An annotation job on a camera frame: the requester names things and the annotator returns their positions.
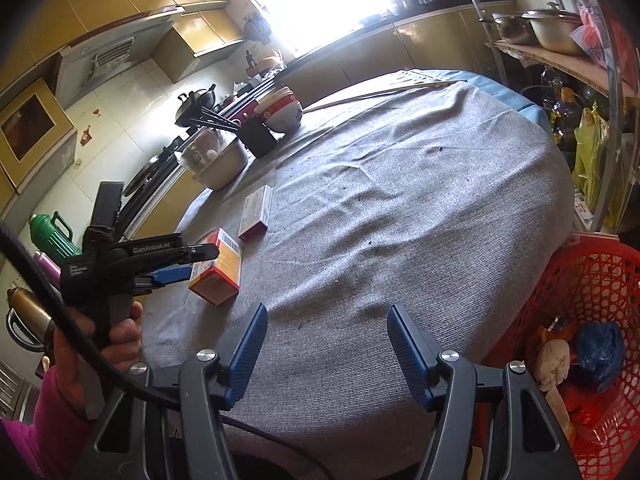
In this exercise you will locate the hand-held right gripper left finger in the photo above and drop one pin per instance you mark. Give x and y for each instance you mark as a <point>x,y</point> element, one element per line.
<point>247,350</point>

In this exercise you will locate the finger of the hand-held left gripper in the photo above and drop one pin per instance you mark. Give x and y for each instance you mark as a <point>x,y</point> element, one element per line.
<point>170,276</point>
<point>200,253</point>

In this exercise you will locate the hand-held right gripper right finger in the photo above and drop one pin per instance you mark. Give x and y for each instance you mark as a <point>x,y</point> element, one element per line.
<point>405,355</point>

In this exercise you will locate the orange cardboard box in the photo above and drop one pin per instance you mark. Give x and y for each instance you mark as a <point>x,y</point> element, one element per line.
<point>220,275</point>

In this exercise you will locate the orange snack packet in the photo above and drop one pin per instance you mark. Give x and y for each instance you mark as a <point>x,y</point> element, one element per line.
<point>565,332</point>

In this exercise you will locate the blue plastic bag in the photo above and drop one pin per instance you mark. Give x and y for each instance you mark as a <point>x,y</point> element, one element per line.
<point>600,355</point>

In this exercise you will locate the red plastic mesh basket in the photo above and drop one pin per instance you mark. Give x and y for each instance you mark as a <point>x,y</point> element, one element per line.
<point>600,280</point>

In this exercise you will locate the person's left forearm pink sleeve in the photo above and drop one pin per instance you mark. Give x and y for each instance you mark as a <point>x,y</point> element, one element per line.
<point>40,435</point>

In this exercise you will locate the person's left hand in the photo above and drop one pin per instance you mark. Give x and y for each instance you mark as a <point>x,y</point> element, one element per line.
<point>125,340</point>

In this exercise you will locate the purple bottle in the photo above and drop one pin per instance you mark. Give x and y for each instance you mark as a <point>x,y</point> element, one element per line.
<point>47,267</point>

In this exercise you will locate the green thermos jug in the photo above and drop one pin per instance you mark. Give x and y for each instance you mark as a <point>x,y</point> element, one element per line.
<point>50,235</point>

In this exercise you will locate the red white flat box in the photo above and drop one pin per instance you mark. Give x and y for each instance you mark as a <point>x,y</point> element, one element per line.
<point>255,210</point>

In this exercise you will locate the steel mixing bowl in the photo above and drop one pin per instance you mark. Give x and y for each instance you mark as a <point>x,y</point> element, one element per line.
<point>225,167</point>

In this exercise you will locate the black gas stove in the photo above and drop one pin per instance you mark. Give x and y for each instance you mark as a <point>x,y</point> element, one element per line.
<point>145,175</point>

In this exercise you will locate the white egg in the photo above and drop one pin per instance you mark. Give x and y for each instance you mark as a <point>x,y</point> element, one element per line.
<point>212,153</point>

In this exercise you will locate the black chopstick holder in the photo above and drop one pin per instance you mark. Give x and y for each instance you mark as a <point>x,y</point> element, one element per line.
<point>257,140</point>

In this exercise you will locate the black wok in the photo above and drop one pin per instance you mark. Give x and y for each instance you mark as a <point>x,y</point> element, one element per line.
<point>197,100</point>

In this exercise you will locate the grey tablecloth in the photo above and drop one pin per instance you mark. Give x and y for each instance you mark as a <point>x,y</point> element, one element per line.
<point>400,200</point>

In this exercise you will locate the yellow framed cabinet door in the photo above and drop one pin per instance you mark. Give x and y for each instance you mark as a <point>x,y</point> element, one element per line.
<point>30,130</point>

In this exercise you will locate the red white ceramic bowl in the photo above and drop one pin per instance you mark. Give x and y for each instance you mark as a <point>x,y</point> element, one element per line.
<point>282,92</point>
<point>282,117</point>

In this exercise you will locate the orange pot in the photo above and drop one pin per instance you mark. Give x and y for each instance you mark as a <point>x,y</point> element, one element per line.
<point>272,61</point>

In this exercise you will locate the grey range hood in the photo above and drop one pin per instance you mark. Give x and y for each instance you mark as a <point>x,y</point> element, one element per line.
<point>110,55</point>

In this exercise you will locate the long bamboo stick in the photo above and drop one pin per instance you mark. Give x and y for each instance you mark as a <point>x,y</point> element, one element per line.
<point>375,93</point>

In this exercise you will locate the olive base cabinets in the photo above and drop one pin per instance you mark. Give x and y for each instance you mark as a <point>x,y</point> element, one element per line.
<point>375,50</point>

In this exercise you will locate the yellow plastic bag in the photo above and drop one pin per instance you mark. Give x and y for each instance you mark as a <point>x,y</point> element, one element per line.
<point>592,160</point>

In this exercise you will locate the bright window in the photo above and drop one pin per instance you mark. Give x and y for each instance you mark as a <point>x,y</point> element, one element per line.
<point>325,0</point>

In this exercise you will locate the blue table cover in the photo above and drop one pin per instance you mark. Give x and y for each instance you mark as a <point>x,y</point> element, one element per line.
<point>520,95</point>

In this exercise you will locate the cooking oil bottle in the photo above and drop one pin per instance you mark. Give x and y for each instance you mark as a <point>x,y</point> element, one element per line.
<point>567,120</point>

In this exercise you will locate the clear plastic bottle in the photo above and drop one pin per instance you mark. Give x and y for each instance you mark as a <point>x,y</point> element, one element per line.
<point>550,85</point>

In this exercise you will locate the steel storage rack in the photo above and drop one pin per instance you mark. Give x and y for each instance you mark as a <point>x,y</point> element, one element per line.
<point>617,110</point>

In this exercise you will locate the wooden shelf board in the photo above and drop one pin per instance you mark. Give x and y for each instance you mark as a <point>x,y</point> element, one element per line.
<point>560,62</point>

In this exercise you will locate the steel pot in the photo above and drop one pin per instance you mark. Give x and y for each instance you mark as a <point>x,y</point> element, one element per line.
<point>512,30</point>

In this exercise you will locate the steel basin with lid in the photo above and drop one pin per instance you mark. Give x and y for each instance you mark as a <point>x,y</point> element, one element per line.
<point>555,30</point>

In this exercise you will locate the pink printed plastic bag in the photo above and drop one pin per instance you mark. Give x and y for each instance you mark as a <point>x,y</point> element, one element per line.
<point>592,35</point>

